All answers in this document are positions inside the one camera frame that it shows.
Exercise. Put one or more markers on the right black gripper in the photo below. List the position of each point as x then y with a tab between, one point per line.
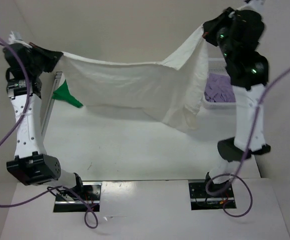
209	26

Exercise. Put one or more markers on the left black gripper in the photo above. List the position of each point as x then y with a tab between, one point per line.
53	57

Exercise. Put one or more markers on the green t shirt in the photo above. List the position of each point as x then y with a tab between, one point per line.
63	94

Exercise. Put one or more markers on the cream white t shirt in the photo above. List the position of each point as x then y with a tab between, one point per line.
170	91

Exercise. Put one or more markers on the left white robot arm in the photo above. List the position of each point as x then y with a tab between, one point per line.
31	164

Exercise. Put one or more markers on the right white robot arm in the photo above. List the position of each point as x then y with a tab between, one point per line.
249	75

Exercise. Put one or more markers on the white plastic basket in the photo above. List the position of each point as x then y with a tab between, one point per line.
217	65

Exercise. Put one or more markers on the lavender t shirt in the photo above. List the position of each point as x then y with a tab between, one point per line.
218	89

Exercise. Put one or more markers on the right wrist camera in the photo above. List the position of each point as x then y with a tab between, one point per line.
250	15

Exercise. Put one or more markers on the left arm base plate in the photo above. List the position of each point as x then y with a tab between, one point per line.
68	203

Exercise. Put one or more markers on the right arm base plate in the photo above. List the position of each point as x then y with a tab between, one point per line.
200	200

